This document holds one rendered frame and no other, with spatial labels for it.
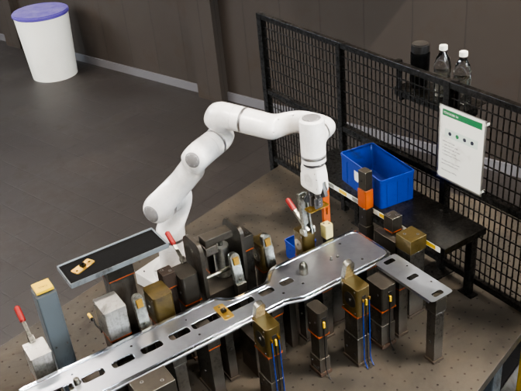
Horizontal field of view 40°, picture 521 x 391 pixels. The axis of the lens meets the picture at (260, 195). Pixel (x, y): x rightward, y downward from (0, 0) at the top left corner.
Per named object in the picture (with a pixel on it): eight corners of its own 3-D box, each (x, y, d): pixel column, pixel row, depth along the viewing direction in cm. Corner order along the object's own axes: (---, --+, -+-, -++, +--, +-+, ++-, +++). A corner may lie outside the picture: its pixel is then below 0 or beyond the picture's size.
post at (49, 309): (66, 396, 261) (36, 300, 239) (58, 383, 266) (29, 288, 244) (85, 386, 264) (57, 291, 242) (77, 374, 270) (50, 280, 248)
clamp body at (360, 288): (363, 373, 258) (361, 296, 240) (342, 355, 267) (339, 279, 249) (377, 365, 261) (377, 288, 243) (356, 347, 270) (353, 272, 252)
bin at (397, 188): (381, 209, 288) (380, 181, 281) (340, 178, 312) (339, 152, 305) (415, 198, 293) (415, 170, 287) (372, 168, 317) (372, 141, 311)
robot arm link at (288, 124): (261, 118, 259) (337, 137, 246) (237, 136, 248) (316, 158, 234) (260, 95, 255) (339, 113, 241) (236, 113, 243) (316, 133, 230)
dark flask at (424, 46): (419, 91, 285) (420, 47, 276) (405, 86, 291) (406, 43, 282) (433, 86, 289) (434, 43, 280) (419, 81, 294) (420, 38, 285)
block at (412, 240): (408, 319, 280) (410, 242, 262) (395, 309, 286) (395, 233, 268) (424, 310, 283) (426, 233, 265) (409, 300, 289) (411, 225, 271)
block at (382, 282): (387, 355, 264) (387, 294, 250) (366, 338, 273) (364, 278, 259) (401, 347, 268) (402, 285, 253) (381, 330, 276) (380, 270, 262)
